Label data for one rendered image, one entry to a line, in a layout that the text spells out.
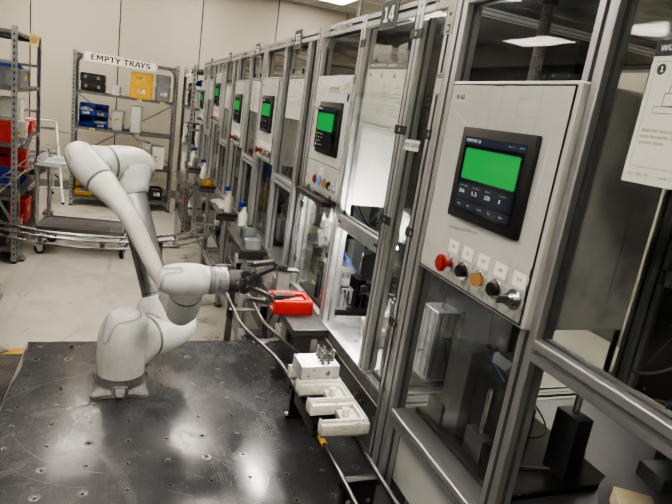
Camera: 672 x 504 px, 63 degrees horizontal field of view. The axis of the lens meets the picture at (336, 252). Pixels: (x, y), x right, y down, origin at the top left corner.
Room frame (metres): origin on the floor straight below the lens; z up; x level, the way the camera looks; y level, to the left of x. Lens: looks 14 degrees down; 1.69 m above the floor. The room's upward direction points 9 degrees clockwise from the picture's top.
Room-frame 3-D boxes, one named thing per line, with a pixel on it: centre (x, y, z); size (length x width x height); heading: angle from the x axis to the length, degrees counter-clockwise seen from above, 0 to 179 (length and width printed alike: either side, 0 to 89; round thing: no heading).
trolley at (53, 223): (5.33, 2.52, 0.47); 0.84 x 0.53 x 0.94; 106
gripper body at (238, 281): (1.70, 0.29, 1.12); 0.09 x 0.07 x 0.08; 111
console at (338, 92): (2.26, 0.00, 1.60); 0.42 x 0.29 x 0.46; 22
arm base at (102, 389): (1.69, 0.66, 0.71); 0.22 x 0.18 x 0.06; 22
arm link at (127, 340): (1.72, 0.66, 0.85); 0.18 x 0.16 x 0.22; 154
